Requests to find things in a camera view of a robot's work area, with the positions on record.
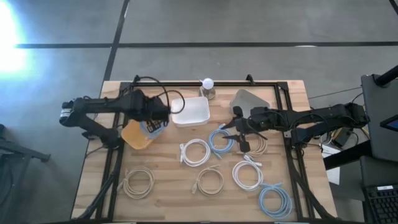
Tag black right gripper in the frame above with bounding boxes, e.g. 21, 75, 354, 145
220, 105, 273, 154

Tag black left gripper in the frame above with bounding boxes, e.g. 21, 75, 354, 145
132, 89, 171, 133

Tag beige ethernet cable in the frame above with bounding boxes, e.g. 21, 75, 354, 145
238, 133, 269, 158
191, 164, 225, 197
117, 166, 155, 200

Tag white ethernet cable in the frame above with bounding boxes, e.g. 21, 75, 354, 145
178, 138, 212, 168
231, 154, 264, 192

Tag orange plastic bin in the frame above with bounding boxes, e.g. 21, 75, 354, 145
120, 119, 167, 151

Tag grey plastic bin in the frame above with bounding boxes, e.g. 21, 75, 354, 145
229, 88, 271, 118

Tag white plastic bin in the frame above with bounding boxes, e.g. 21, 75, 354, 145
170, 96, 211, 128

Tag white ball lamp metal base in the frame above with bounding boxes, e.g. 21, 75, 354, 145
198, 77, 216, 101

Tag black power adapter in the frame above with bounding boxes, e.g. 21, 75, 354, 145
331, 126, 354, 149

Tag white paper sheet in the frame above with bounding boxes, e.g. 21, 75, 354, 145
320, 143, 341, 186

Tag black desk beam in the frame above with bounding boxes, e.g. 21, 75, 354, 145
323, 139, 373, 170

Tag black metal stand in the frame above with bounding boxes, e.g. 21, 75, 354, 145
0, 123, 51, 224

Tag grey monitor back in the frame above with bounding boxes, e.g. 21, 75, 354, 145
360, 73, 398, 162

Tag small tablet screen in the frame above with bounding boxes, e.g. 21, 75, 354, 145
379, 114, 398, 132

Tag black pole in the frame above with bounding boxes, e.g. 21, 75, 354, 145
374, 64, 398, 88

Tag black laptop with keyboard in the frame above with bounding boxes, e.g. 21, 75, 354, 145
359, 155, 398, 224

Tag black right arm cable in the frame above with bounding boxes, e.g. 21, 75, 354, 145
245, 111, 270, 141

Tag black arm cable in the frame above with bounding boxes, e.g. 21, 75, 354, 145
245, 111, 270, 141
132, 75, 186, 115

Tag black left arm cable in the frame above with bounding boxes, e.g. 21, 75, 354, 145
132, 75, 186, 115

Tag black metal table frame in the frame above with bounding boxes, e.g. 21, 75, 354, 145
76, 74, 335, 223

